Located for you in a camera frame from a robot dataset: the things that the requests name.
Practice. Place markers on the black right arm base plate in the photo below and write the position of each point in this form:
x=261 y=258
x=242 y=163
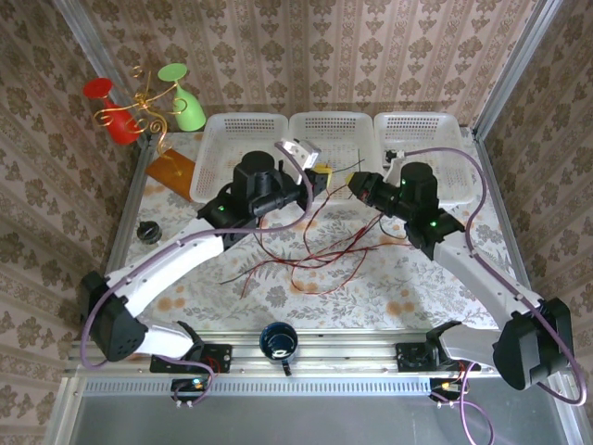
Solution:
x=410 y=357

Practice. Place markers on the floral table cloth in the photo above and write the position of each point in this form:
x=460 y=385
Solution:
x=324 y=310

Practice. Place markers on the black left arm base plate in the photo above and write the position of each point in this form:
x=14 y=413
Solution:
x=220 y=357

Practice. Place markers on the white perforated plastic basket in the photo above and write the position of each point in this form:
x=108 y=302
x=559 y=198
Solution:
x=338 y=134
x=222 y=139
x=431 y=130

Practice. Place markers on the aluminium extrusion frame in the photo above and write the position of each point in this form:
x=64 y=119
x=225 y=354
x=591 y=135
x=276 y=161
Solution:
x=333 y=359

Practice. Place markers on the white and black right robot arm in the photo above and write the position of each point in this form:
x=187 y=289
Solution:
x=482 y=278

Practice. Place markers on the small black circuit board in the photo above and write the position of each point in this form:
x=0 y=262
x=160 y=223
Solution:
x=190 y=387
x=447 y=387

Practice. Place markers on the red plastic wine glass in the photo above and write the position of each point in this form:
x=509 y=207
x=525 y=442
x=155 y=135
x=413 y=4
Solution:
x=118 y=125

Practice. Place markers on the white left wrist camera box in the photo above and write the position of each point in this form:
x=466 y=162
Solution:
x=299 y=150

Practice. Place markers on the dark blue mug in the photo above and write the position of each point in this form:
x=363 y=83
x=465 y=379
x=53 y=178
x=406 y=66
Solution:
x=278 y=340

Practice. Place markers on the small black round knob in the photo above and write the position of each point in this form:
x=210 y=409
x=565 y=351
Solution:
x=149 y=232

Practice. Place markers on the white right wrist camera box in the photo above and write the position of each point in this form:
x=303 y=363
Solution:
x=397 y=167

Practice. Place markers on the grey metal panel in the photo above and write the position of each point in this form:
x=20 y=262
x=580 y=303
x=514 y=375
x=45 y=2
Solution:
x=301 y=422

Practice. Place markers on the green plastic wine glass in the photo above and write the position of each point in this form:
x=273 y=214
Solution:
x=187 y=113

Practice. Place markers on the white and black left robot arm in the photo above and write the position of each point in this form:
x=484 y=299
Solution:
x=162 y=264

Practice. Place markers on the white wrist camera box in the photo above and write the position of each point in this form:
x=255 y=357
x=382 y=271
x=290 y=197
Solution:
x=299 y=150
x=397 y=167

